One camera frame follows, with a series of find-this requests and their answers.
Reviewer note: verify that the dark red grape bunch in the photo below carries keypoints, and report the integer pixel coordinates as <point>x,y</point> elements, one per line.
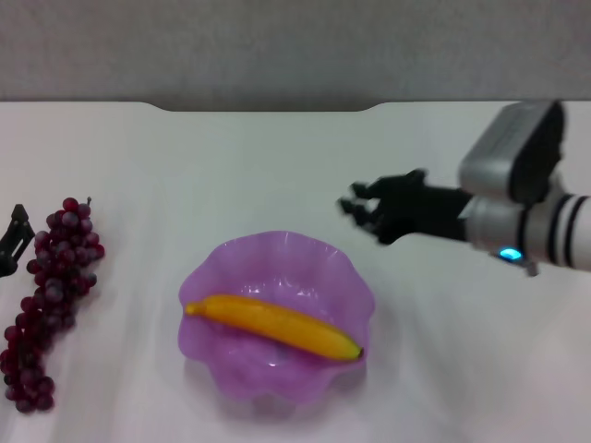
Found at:
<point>55,272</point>

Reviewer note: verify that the purple translucent scalloped bowl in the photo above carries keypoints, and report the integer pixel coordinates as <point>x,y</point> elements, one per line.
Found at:
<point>258,267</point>

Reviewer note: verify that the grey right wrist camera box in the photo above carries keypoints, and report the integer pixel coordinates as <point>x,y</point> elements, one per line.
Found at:
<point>512,152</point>

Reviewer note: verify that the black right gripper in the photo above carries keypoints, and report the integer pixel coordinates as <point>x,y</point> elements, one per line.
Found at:
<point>425,212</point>

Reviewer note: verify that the yellow plastic banana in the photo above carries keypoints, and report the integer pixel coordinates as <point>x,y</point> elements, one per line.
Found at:
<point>277,325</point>

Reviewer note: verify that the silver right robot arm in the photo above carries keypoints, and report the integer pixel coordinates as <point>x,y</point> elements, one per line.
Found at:
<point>545,231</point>

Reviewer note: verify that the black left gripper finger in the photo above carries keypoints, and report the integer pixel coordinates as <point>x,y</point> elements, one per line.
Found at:
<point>16,240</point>

